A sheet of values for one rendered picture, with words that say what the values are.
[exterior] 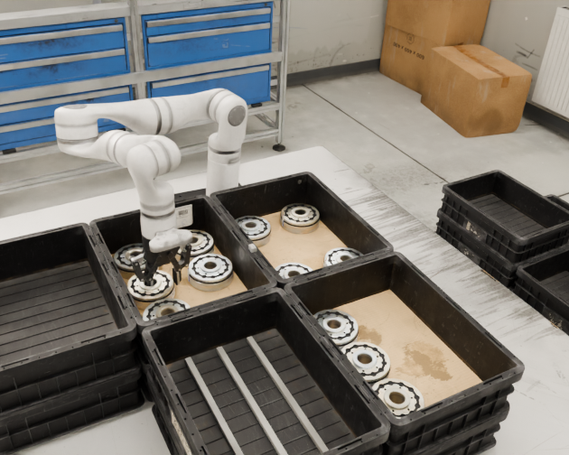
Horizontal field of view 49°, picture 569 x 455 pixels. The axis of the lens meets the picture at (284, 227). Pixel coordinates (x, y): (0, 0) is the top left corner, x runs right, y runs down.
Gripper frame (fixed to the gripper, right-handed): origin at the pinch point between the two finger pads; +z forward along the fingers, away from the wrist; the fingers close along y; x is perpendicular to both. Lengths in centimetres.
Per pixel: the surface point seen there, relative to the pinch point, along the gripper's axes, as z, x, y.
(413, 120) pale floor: 85, -174, -253
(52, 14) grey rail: -8, -187, -30
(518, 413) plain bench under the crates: 15, 60, -54
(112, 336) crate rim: -7.5, 18.5, 17.8
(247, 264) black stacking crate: -4.5, 8.4, -16.7
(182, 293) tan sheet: 2.4, 3.2, -3.1
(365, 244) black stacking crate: -3.1, 14.0, -46.3
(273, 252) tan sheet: 2.3, -0.1, -29.2
